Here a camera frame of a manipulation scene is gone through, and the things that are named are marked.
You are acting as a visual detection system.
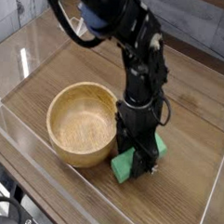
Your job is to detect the black table leg bracket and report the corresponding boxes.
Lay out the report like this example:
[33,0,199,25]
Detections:
[7,184,52,224]

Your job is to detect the black cable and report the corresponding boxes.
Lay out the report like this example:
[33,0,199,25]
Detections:
[0,194,18,224]

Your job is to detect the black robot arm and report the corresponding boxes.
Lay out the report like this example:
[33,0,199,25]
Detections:
[47,0,171,182]

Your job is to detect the clear acrylic tray walls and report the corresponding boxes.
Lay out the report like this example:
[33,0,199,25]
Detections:
[0,12,224,224]

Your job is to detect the clear acrylic corner bracket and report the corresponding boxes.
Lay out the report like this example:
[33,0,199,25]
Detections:
[59,4,87,37]

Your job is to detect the green rectangular block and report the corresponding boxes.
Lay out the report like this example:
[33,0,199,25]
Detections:
[110,134,167,183]

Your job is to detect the wooden bowl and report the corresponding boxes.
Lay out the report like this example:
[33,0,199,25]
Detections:
[46,82,117,168]

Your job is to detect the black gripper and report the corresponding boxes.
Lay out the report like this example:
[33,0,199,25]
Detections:
[115,99,163,178]

